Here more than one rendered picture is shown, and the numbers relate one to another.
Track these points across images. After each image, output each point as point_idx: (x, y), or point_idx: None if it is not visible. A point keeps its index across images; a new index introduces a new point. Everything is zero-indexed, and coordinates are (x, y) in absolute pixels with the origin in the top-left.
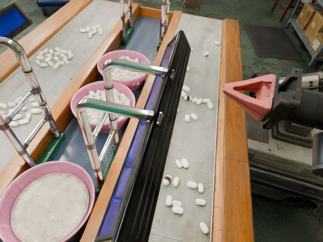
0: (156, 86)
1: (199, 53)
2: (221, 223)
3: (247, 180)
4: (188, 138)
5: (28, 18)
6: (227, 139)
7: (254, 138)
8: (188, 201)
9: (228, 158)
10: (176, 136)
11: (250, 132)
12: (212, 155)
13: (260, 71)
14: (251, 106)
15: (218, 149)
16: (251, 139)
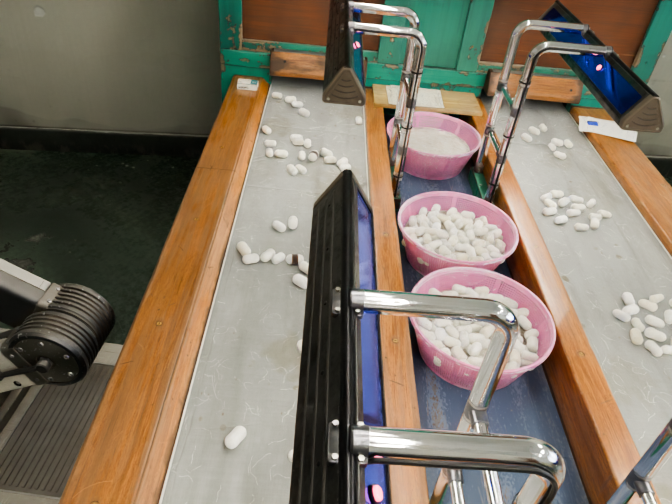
0: (356, 38)
1: (259, 449)
2: (248, 127)
3: (205, 152)
4: (287, 201)
5: (625, 115)
6: (223, 189)
7: (90, 367)
8: (284, 147)
9: (227, 170)
10: (308, 201)
11: (96, 382)
12: (249, 184)
13: (64, 337)
14: None
15: (238, 185)
16: (102, 364)
